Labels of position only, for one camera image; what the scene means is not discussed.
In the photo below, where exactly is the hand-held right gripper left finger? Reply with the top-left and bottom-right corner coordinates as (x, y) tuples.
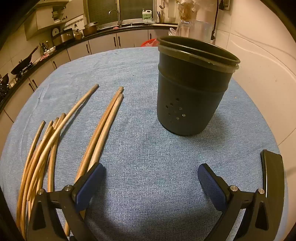
(27, 162), (105, 241)

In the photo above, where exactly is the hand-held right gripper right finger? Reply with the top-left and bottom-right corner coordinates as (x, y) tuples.
(198, 163), (277, 241)

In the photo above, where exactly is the bunch of wooden chopsticks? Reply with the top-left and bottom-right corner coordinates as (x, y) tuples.
(16, 84), (125, 239)

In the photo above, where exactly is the black perforated chopstick holder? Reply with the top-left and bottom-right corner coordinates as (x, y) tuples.
(157, 36), (241, 136)

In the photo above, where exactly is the blue table cloth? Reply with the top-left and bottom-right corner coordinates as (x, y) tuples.
(0, 46), (289, 241)

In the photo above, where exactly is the black smartphone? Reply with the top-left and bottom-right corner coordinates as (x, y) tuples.
(260, 149), (285, 201)

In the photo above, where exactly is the black wok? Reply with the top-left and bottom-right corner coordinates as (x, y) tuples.
(11, 46), (39, 75)

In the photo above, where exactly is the black kitchen countertop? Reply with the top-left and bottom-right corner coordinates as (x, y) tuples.
(0, 22), (178, 112)

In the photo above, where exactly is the silver countertop oven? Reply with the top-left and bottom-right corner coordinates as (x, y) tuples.
(52, 28), (75, 45)

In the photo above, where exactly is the red plastic basket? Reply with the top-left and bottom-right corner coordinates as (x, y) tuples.
(141, 38), (160, 48)

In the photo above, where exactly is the brown cooking pot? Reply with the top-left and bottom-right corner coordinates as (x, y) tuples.
(83, 22), (99, 36)

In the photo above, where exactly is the clear glass mug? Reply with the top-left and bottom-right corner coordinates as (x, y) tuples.
(176, 19), (213, 45)

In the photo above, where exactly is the round dial kitchen scale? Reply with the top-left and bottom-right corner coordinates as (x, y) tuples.
(50, 25), (61, 39)

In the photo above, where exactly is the steel sink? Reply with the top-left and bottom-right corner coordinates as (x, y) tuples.
(120, 22), (153, 27)

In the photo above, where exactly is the steel faucet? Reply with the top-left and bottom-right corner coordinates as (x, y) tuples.
(109, 9), (124, 28)

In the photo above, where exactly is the kitchen window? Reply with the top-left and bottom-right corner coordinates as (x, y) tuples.
(84, 0), (155, 25)

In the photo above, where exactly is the hanging white plastic bag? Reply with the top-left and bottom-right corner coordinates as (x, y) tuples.
(178, 0), (197, 21)

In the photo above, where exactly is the black power cable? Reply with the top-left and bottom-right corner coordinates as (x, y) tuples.
(210, 0), (220, 40)

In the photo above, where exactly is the white wall cabinet with shelf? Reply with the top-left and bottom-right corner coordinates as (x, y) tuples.
(24, 5), (64, 39)

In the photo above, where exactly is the wall socket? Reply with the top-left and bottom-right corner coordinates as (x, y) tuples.
(218, 0), (232, 11)

